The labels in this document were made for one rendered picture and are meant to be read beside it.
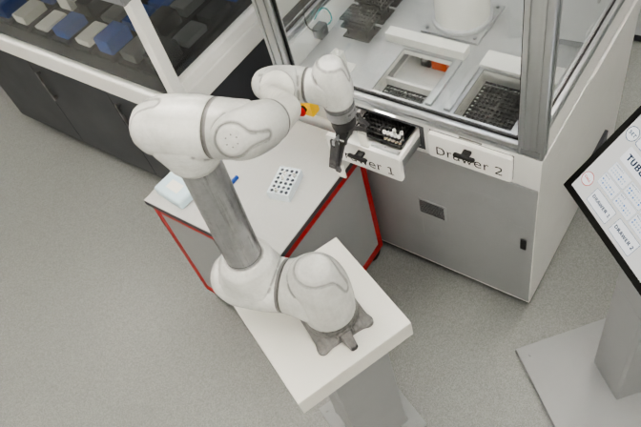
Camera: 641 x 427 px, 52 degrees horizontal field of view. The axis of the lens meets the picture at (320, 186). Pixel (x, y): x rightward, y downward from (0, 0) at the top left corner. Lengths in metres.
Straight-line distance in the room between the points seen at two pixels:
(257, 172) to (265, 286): 0.75
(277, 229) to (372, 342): 0.58
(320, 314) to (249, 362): 1.18
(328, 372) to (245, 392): 1.02
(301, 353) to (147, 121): 0.85
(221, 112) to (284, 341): 0.84
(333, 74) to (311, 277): 0.54
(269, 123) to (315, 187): 1.03
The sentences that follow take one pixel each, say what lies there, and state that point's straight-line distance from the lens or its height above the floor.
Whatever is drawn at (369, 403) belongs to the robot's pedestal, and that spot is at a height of 0.39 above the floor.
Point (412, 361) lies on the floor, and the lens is 2.77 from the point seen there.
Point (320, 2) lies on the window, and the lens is 2.11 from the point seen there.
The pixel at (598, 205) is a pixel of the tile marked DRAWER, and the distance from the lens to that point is 1.93.
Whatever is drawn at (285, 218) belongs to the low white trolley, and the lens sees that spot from 2.27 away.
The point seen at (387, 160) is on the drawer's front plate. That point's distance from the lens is 2.16.
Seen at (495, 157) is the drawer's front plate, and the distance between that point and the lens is 2.12.
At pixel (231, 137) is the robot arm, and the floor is 1.66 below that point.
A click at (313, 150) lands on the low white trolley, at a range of 2.45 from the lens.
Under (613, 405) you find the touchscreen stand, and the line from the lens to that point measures 2.70.
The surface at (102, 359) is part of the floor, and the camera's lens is 3.20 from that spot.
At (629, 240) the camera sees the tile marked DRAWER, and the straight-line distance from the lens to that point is 1.86.
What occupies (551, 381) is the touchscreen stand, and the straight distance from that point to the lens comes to 2.71.
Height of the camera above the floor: 2.53
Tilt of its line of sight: 50 degrees down
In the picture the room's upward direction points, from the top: 18 degrees counter-clockwise
